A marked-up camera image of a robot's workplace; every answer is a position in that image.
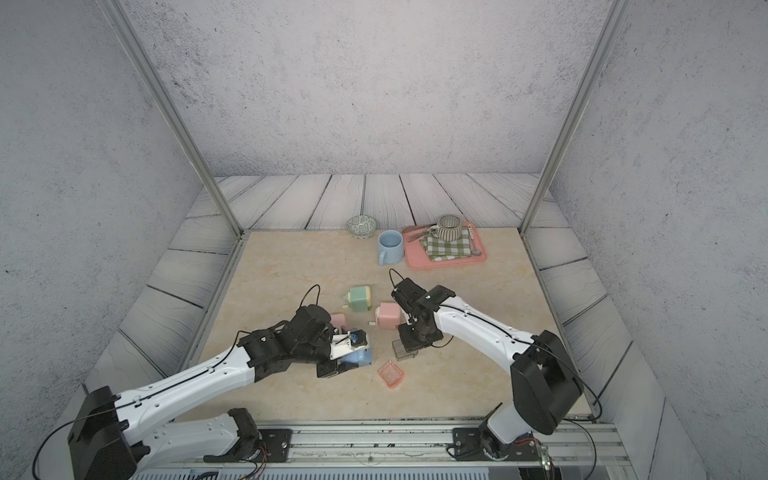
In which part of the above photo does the grey transparent tray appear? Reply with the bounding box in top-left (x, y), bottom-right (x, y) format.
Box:
top-left (392, 339), bottom-right (418, 361)

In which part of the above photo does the pink pencil sharpener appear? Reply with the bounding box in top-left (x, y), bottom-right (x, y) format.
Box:
top-left (331, 313), bottom-right (349, 333)
top-left (369, 302), bottom-right (403, 330)

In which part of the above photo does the blue pencil sharpener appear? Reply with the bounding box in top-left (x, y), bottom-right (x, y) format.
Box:
top-left (336, 347), bottom-right (373, 373)

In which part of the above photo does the green yellow pencil sharpener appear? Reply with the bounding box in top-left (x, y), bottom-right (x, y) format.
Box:
top-left (343, 285), bottom-right (372, 312)

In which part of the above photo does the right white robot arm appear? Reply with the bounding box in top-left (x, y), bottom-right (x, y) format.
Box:
top-left (392, 278), bottom-right (585, 445)

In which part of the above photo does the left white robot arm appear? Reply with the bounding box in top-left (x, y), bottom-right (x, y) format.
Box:
top-left (67, 317), bottom-right (368, 479)

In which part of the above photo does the red transparent tray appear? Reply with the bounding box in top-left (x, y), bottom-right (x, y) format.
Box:
top-left (377, 360), bottom-right (405, 388)

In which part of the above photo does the pink serving tray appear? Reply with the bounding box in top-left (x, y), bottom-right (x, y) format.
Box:
top-left (401, 222), bottom-right (487, 270)

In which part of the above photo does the green checkered cloth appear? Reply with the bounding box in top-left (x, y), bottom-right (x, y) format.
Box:
top-left (419, 227), bottom-right (472, 262)

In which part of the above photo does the light blue mug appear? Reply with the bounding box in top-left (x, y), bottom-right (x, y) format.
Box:
top-left (377, 230), bottom-right (405, 266)

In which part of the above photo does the metal spoon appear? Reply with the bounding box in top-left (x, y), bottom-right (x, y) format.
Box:
top-left (467, 225), bottom-right (483, 256)

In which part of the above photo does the striped ceramic cup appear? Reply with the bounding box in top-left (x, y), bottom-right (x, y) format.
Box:
top-left (428, 214), bottom-right (463, 243)

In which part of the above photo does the patterned ceramic bowl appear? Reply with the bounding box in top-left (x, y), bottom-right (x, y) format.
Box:
top-left (346, 214), bottom-right (378, 239)

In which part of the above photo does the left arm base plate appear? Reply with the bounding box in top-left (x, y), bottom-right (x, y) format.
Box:
top-left (203, 428), bottom-right (293, 463)

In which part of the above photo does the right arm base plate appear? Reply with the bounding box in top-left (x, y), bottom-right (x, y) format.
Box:
top-left (446, 427), bottom-right (540, 462)

